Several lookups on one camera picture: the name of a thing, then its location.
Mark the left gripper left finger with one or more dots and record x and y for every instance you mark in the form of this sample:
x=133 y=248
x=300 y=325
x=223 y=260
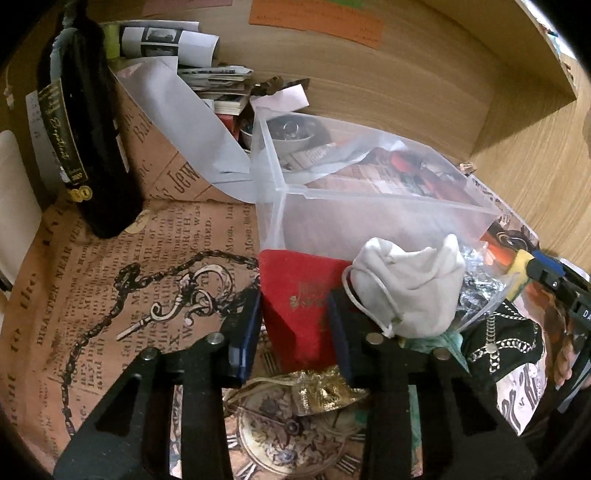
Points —
x=241 y=336

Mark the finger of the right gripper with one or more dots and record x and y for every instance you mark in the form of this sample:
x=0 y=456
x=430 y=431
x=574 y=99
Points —
x=547 y=271

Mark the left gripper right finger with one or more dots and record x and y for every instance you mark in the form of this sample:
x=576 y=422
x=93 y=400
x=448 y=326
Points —
x=349 y=329

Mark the yellow sponge block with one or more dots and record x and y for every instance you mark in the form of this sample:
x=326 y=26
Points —
x=518 y=274

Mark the silver foil plastic bag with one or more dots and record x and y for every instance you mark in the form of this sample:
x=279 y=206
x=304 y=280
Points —
x=483 y=288

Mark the red velvet pouch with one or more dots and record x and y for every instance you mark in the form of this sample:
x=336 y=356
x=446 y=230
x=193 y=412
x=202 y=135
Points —
x=295 y=288

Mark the white drawstring pouch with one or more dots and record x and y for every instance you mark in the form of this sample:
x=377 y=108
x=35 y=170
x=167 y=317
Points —
x=407 y=294

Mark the black chain-print scrunchie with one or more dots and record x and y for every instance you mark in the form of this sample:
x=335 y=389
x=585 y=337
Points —
x=501 y=342

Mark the green knit glove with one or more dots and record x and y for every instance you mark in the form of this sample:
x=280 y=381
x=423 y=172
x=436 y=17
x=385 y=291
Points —
x=449 y=340

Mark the person's right hand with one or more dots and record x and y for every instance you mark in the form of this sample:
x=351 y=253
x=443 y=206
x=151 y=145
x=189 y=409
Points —
x=565 y=359

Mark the clear plastic storage bin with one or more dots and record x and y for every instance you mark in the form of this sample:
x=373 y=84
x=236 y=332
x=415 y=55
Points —
x=325 y=187

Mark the white paper sheet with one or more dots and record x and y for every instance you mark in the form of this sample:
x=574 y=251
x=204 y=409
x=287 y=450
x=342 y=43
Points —
x=190 y=126

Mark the small white paper box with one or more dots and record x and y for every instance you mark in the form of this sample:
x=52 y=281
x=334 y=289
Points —
x=290 y=99

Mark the white cream mug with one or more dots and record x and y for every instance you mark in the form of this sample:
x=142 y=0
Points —
x=20 y=213

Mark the stack of magazines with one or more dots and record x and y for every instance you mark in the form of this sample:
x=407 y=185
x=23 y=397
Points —
x=188 y=52

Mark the dark wine bottle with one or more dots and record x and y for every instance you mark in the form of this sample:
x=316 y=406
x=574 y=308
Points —
x=78 y=105

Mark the orange sticky note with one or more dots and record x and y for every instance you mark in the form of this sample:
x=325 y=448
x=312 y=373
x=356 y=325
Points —
x=324 y=17

